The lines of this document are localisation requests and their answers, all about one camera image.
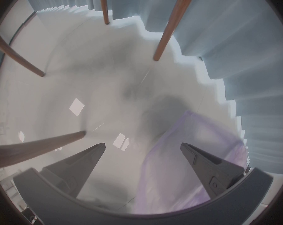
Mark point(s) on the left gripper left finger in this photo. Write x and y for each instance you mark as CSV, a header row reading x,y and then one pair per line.
x,y
71,170

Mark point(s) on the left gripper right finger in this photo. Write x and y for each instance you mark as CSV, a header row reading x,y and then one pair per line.
x,y
211,170

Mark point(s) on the purple plastic bag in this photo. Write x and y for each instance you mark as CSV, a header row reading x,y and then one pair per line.
x,y
160,184

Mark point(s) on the white trash bin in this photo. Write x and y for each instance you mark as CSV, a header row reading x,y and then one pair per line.
x,y
169,167

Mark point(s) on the pale blue curtain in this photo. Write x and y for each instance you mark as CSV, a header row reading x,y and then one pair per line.
x,y
226,31

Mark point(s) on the cream padded wooden chair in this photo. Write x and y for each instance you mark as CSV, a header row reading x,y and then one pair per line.
x,y
166,36

